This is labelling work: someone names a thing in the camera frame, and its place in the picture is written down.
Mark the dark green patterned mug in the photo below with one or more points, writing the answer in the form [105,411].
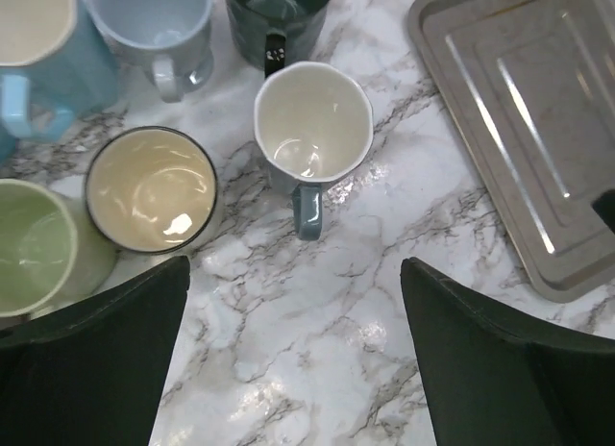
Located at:
[272,34]

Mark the light blue white mug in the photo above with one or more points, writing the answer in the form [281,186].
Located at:
[55,68]

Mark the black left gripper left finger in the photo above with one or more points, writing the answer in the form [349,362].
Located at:
[93,373]

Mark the dark grey mug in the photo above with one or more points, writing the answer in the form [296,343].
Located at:
[314,125]

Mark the cream mug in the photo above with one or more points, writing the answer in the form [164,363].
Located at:
[154,190]

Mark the grey blue mug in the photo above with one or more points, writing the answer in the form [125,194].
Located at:
[168,39]

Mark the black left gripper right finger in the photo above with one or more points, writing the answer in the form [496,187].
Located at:
[494,375]

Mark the light green mug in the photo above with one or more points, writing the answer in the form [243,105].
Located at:
[51,253]

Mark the silver metal tray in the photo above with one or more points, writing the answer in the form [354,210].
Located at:
[530,87]

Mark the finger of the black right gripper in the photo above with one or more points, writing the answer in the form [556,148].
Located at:
[604,207]

